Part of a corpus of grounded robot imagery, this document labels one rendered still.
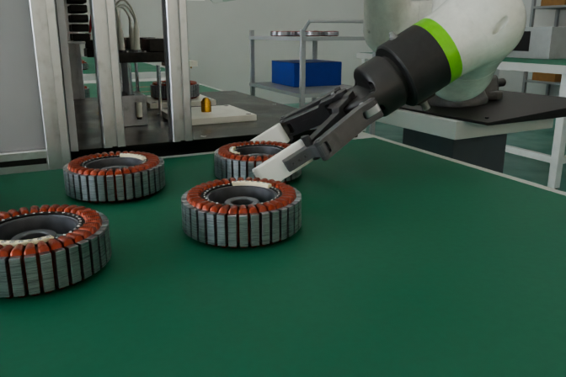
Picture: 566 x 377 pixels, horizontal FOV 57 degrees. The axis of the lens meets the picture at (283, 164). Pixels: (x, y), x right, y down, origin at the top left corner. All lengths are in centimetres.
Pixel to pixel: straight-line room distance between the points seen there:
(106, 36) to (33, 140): 17
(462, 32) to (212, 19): 599
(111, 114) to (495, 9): 53
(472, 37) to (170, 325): 51
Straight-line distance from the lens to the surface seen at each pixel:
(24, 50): 77
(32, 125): 78
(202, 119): 95
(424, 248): 47
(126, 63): 96
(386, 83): 67
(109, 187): 59
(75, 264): 41
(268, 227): 45
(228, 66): 669
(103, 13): 78
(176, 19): 80
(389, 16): 128
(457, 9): 72
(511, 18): 73
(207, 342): 33
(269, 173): 61
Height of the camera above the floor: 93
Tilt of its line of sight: 14 degrees down
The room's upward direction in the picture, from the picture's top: straight up
